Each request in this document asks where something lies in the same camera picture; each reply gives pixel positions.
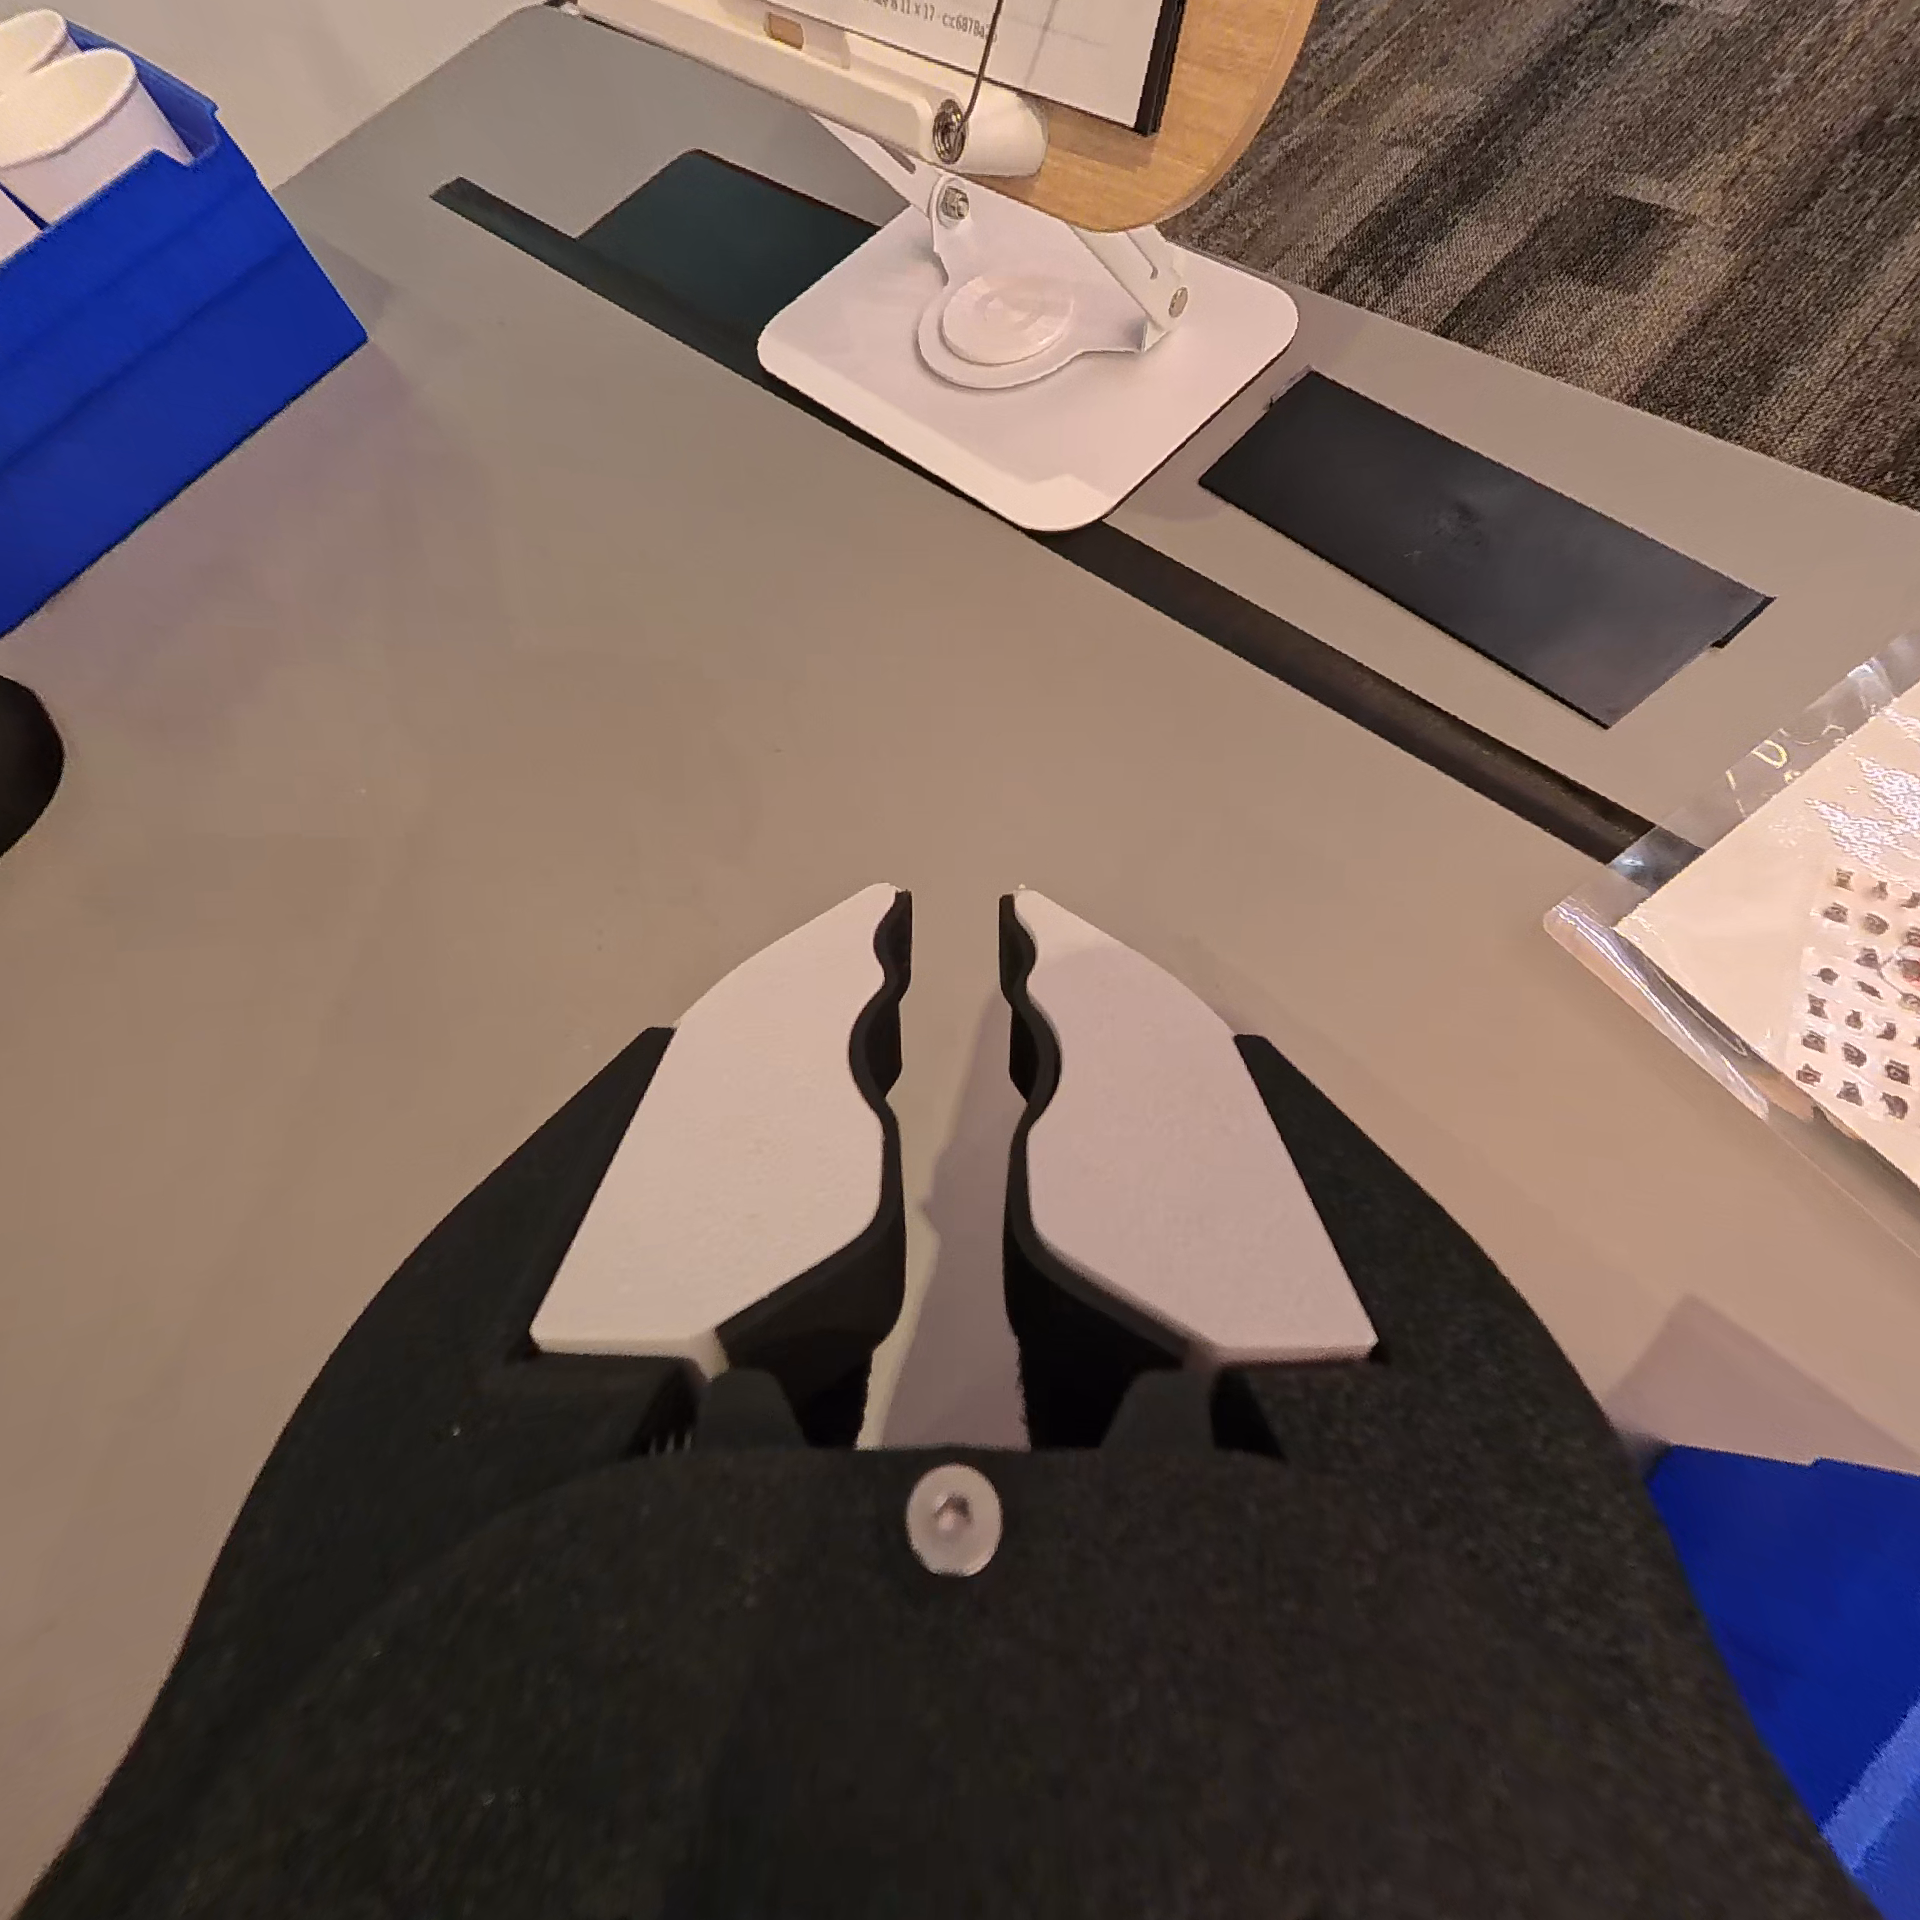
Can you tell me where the blue plastic bin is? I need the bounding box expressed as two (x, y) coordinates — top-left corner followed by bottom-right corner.
(0, 0), (367, 639)
(1641, 1441), (1920, 1920)

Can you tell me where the paper sheet in plastic sleeve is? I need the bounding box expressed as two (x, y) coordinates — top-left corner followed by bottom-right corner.
(1544, 638), (1920, 1186)

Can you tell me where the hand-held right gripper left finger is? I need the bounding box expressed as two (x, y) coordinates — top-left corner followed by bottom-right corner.
(527, 885), (917, 1449)

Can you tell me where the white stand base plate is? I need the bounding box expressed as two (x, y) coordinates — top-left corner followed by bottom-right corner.
(757, 209), (1297, 530)

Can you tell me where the wooden document stand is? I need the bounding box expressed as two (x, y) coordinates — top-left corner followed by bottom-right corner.
(576, 0), (1320, 360)

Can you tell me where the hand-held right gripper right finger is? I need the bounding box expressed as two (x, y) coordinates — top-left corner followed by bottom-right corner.
(996, 887), (1383, 1449)

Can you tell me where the printed instruction sheet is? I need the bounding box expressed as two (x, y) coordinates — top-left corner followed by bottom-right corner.
(779, 0), (1185, 135)

